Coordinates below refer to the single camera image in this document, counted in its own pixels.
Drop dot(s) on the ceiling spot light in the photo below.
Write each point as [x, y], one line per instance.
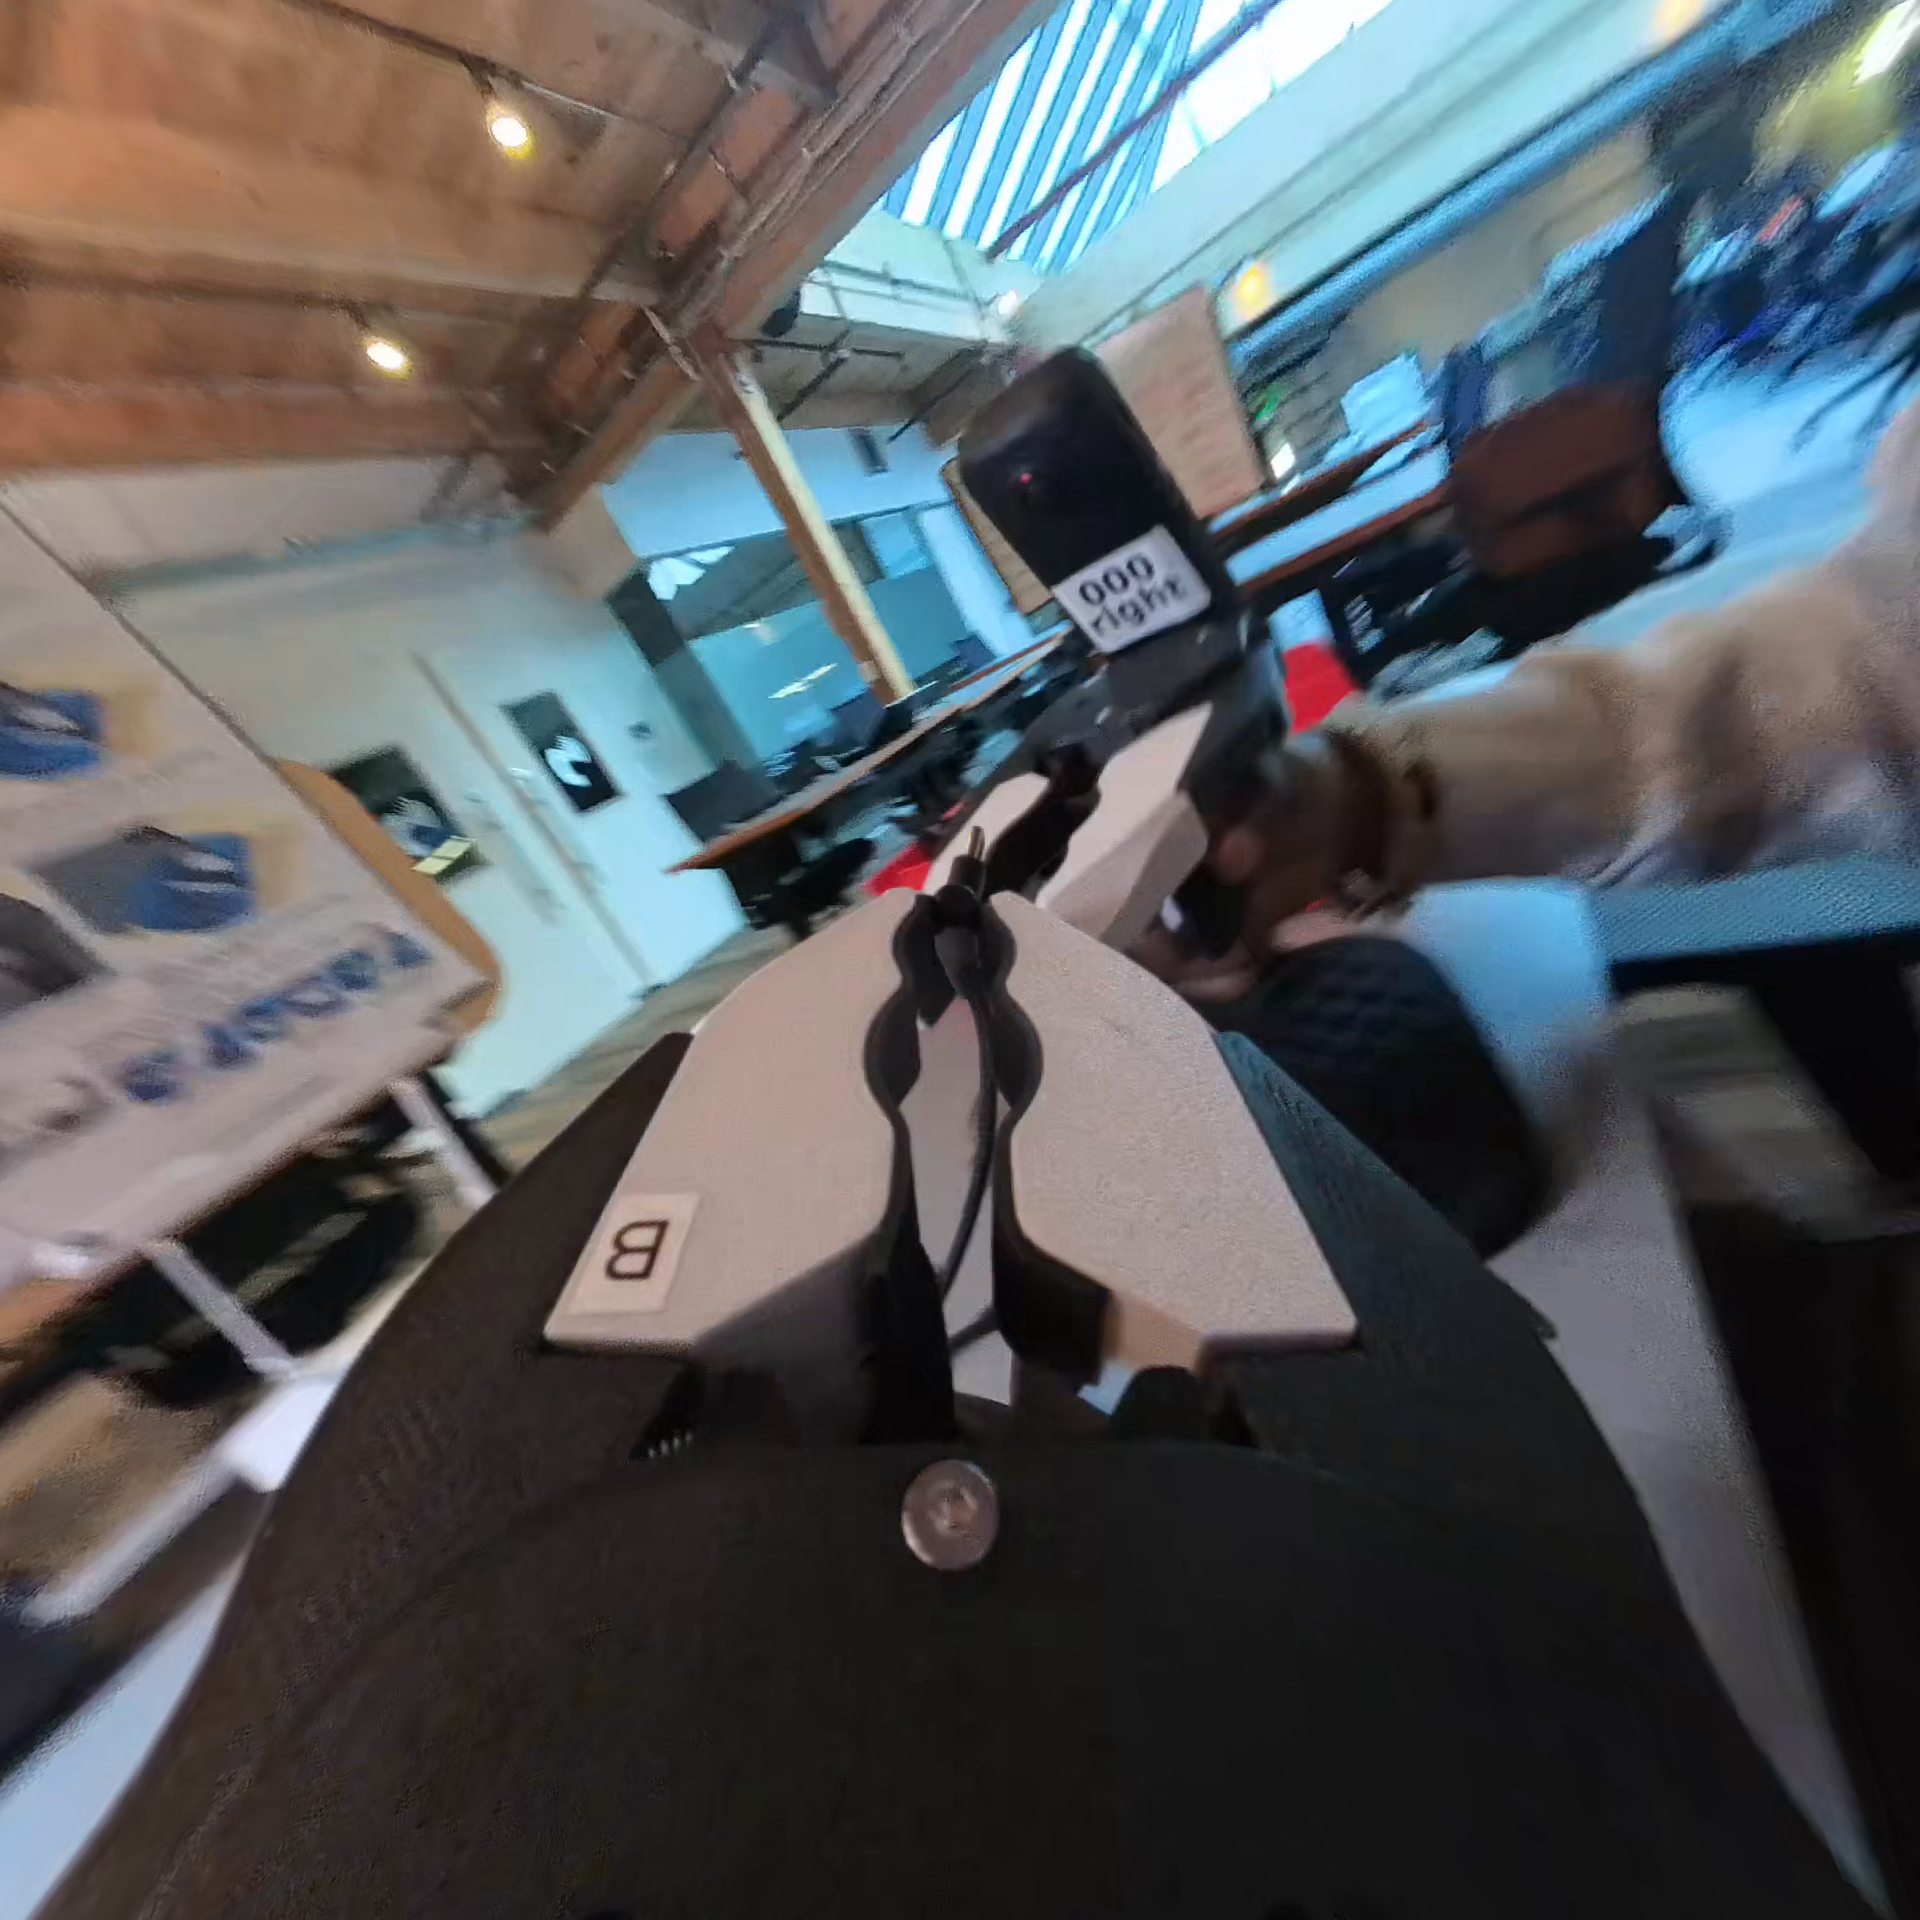
[388, 354]
[509, 128]

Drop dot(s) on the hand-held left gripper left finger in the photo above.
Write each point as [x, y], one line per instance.
[750, 1185]

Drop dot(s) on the long wooden workbench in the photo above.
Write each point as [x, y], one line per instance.
[839, 787]

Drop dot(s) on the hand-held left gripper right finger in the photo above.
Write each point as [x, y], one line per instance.
[1154, 1185]

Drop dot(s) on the black wall picture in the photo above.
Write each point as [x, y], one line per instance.
[402, 809]
[562, 753]

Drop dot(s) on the person's right forearm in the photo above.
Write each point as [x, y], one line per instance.
[1650, 720]

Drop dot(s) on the person's right hand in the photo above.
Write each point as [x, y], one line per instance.
[1306, 840]

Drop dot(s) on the brown office chair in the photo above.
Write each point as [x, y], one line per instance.
[1568, 480]

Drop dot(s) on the black honeycomb wrist rest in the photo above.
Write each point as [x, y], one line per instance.
[1382, 1065]

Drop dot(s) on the tan notice board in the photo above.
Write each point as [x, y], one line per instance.
[1193, 388]

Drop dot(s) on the red plastic divided bin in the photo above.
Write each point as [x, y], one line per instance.
[1320, 681]

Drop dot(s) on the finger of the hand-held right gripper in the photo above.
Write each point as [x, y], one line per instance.
[983, 832]
[1132, 826]

